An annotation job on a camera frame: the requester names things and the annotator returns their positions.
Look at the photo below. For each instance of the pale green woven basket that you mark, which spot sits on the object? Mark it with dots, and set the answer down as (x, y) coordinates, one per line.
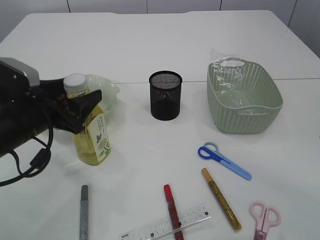
(264, 102)

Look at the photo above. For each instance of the pink scissors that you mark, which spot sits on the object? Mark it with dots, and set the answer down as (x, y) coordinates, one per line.
(262, 222)

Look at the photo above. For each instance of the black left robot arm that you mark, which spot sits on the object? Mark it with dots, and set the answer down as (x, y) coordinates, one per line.
(23, 97)

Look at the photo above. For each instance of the yellow tea bottle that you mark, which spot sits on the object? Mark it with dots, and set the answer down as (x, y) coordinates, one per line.
(92, 144)

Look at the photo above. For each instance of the red glitter pen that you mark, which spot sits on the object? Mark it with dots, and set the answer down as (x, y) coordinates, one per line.
(175, 222)

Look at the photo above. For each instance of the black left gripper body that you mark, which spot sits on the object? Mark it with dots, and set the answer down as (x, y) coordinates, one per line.
(61, 115)

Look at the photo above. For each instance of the clear plastic ruler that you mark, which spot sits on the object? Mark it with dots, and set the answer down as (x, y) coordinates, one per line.
(163, 228)

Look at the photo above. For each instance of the blue scissors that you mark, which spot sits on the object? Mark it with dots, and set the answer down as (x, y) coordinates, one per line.
(210, 151)

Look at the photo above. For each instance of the gold glitter pen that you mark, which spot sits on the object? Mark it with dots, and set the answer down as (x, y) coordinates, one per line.
(225, 207)

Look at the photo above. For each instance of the clear plastic sheet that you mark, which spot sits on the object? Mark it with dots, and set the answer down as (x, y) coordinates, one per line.
(229, 71)

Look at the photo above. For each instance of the black mesh pen holder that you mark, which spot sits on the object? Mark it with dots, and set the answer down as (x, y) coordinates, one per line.
(165, 95)

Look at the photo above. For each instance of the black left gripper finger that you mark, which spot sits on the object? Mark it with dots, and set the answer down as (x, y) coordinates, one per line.
(80, 105)

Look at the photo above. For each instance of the silver glitter pen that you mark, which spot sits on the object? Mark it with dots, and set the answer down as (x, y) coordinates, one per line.
(84, 213)

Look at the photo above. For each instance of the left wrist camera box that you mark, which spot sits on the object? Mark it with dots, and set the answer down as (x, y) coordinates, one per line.
(29, 72)

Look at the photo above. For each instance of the pale green wavy glass plate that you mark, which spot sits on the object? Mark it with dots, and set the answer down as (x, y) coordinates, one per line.
(108, 89)

